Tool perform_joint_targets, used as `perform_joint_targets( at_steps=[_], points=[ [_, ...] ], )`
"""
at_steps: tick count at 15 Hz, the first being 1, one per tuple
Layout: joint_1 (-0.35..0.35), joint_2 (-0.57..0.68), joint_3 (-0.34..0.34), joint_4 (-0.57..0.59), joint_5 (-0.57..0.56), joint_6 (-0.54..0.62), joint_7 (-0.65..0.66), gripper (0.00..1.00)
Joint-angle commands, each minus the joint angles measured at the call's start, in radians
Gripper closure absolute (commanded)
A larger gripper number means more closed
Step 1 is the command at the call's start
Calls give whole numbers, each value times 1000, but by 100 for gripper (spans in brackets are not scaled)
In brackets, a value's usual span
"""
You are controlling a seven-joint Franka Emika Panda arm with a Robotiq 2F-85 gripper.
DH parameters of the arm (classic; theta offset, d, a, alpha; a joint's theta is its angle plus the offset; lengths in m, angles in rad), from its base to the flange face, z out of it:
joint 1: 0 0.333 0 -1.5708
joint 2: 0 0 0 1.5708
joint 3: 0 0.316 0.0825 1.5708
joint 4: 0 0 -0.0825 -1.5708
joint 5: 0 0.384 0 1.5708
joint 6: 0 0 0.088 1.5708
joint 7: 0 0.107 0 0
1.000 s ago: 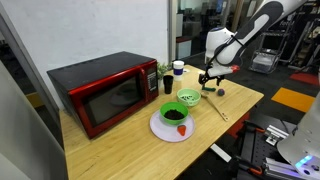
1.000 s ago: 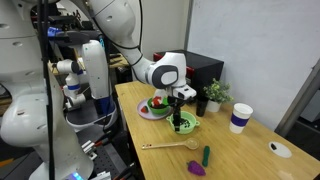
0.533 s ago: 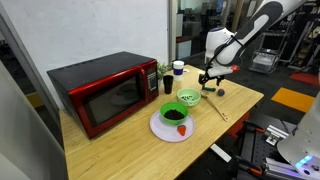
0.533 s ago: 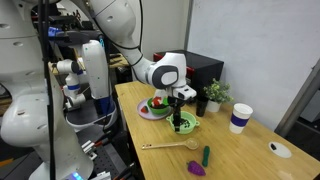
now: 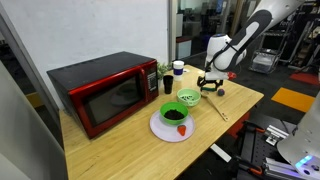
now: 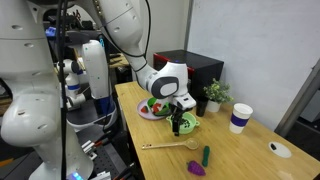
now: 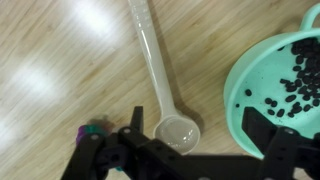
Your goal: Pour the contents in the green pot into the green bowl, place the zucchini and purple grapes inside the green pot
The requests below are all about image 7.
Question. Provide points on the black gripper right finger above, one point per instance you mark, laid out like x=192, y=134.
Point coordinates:
x=283, y=150

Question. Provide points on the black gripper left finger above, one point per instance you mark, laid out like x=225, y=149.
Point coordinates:
x=100, y=156

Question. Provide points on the beige plastic spoon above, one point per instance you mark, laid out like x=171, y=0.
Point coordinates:
x=155, y=63

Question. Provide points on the coffee beans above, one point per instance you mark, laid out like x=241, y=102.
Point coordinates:
x=308, y=73

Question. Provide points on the mint green pot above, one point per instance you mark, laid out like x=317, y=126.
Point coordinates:
x=260, y=73

